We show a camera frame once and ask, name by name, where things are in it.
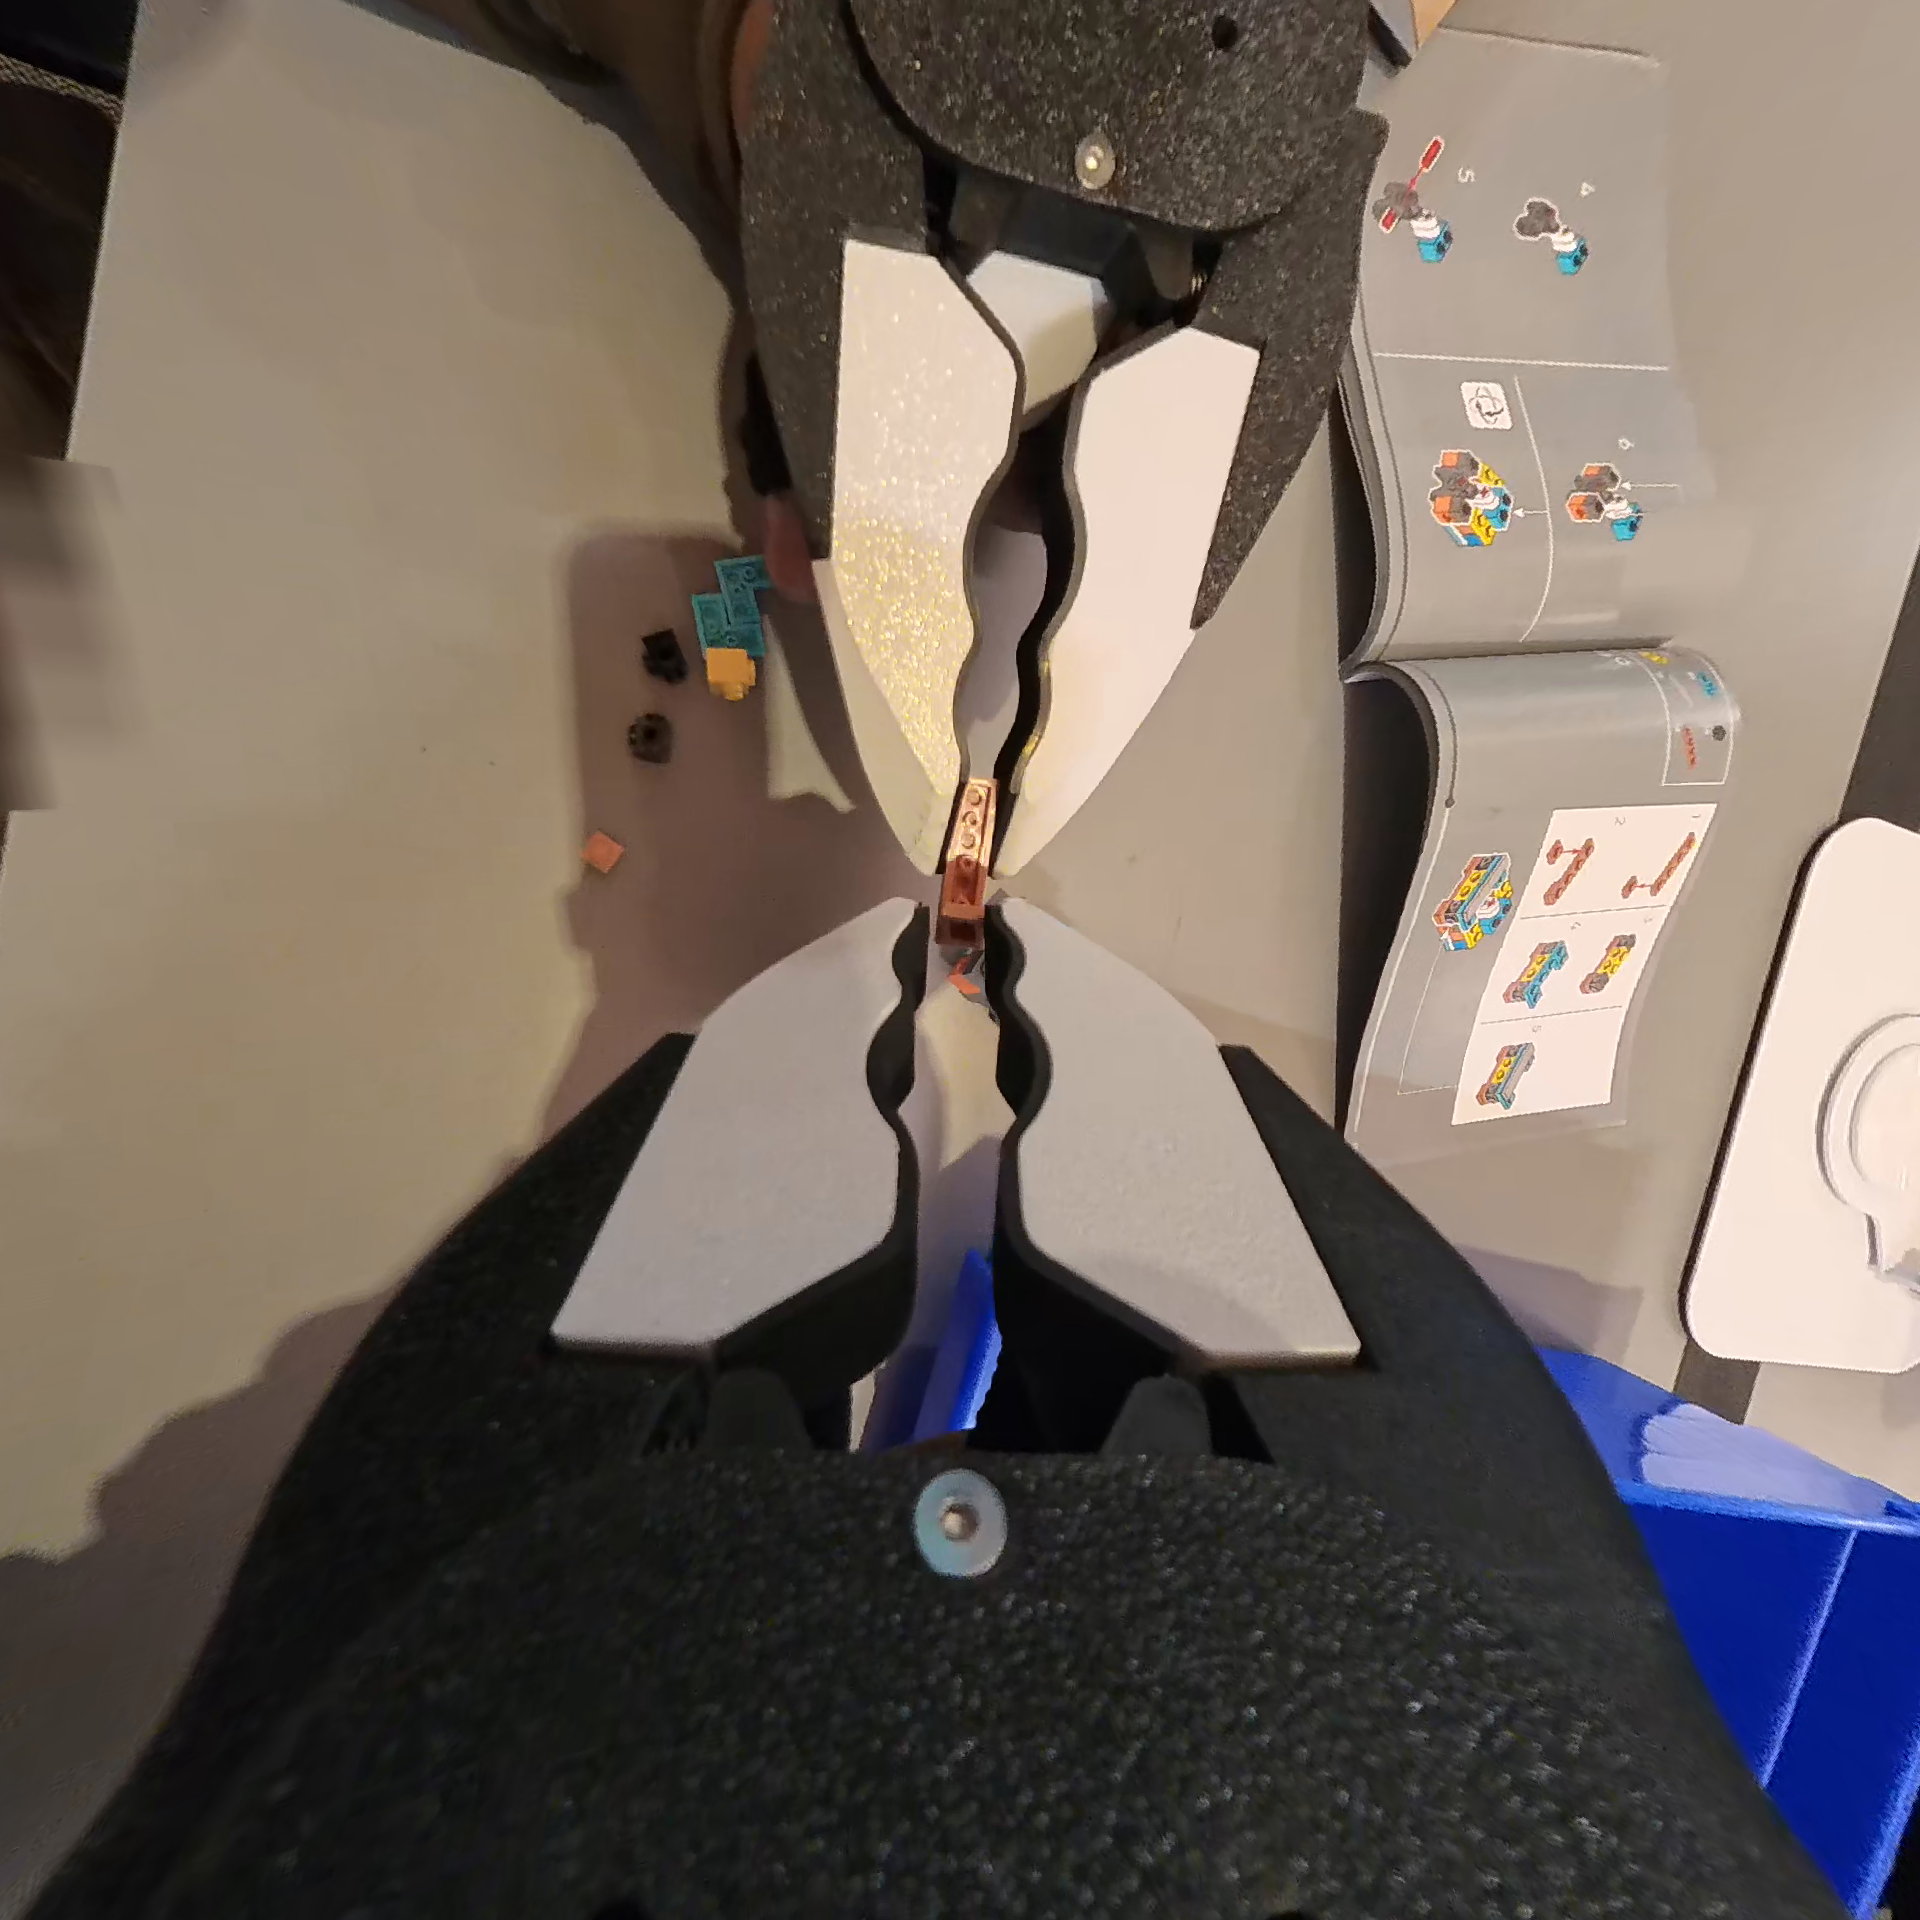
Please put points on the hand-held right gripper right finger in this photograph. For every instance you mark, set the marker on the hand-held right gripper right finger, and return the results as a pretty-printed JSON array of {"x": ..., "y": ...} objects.
[{"x": 1171, "y": 1185}]

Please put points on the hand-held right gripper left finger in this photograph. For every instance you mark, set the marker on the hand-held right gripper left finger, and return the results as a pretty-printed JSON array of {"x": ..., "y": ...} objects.
[{"x": 743, "y": 1185}]

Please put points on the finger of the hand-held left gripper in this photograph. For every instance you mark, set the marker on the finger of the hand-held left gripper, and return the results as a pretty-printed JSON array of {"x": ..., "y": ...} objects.
[
  {"x": 902, "y": 494},
  {"x": 1149, "y": 525}
]

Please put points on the multicoloured toy brick assembly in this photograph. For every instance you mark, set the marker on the multicoloured toy brick assembly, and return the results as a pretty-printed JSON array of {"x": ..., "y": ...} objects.
[{"x": 967, "y": 988}]

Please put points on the long orange toy plate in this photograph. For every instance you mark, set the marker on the long orange toy plate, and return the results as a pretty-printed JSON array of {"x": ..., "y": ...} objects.
[{"x": 972, "y": 825}]

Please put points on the small orange square plate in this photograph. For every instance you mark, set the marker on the small orange square plate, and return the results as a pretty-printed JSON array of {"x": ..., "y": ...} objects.
[
  {"x": 960, "y": 909},
  {"x": 604, "y": 853}
]

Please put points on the blue plastic bin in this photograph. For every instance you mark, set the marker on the blue plastic bin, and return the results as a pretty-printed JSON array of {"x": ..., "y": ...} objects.
[{"x": 1771, "y": 1652}]

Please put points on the grey desk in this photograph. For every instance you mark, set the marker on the grey desk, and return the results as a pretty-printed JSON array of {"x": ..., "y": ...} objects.
[{"x": 375, "y": 376}]

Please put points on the person's left hand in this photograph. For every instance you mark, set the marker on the person's left hand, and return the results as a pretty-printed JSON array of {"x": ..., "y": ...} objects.
[{"x": 788, "y": 548}]

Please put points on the teal L-shaped plate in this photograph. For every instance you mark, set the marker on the teal L-shaped plate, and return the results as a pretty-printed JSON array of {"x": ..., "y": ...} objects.
[
  {"x": 717, "y": 618},
  {"x": 747, "y": 574}
]

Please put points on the yellow toy brick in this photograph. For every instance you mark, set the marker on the yellow toy brick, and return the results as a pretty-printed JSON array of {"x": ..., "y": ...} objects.
[{"x": 729, "y": 672}]

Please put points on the black toy brick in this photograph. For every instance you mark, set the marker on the black toy brick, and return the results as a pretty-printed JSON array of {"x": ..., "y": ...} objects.
[
  {"x": 651, "y": 737},
  {"x": 663, "y": 655}
]

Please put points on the grey instruction booklet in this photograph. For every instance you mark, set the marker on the grey instruction booklet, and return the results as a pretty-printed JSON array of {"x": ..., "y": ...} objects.
[{"x": 1501, "y": 300}]

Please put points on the white stand base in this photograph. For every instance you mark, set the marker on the white stand base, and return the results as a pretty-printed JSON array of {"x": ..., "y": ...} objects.
[{"x": 1771, "y": 1126}]

